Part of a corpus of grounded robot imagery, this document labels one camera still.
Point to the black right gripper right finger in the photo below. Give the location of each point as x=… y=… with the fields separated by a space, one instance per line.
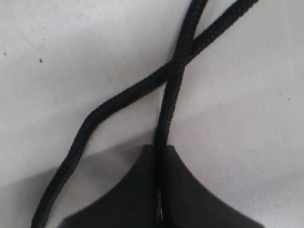
x=186 y=203

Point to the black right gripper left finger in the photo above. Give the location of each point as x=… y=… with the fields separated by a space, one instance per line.
x=129 y=204

